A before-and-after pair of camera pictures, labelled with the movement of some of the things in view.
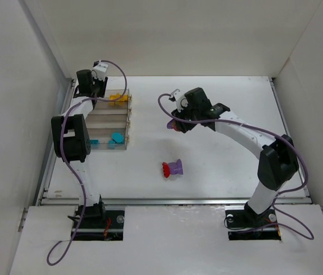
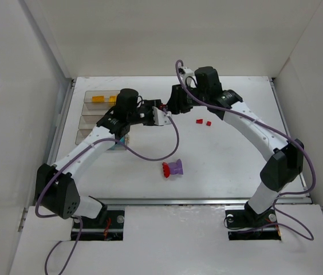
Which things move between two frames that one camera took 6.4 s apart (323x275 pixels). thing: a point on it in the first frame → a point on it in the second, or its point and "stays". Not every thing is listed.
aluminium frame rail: [172, 201] stays
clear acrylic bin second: [110, 109] stays
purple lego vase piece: [176, 167] stays
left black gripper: [99, 87] → [149, 112]
